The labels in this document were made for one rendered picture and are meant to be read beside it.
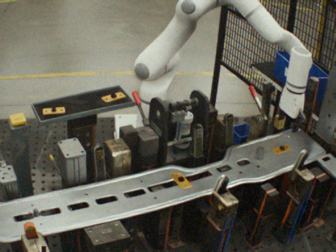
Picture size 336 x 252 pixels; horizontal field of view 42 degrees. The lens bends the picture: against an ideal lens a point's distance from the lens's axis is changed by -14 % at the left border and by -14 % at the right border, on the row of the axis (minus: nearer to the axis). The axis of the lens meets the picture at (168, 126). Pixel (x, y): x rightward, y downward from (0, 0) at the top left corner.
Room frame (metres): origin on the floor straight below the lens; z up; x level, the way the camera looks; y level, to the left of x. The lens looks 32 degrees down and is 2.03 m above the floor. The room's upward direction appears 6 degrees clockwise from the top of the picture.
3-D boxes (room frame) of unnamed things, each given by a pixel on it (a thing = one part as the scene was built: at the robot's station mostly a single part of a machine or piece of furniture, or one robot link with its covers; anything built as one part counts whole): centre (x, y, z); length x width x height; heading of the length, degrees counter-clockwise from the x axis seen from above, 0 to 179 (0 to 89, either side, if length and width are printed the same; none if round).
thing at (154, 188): (1.28, 0.00, 0.84); 0.17 x 0.06 x 0.29; 32
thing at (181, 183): (1.33, -0.06, 1.01); 0.08 x 0.04 x 0.01; 33
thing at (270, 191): (1.33, -0.38, 0.84); 0.11 x 0.08 x 0.29; 32
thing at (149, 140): (1.48, 0.07, 0.89); 0.13 x 0.11 x 0.38; 32
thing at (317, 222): (1.49, -0.69, 0.84); 0.11 x 0.06 x 0.29; 32
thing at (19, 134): (1.35, 0.53, 0.92); 0.08 x 0.08 x 0.44; 32
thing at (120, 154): (1.37, 0.16, 0.89); 0.13 x 0.11 x 0.38; 32
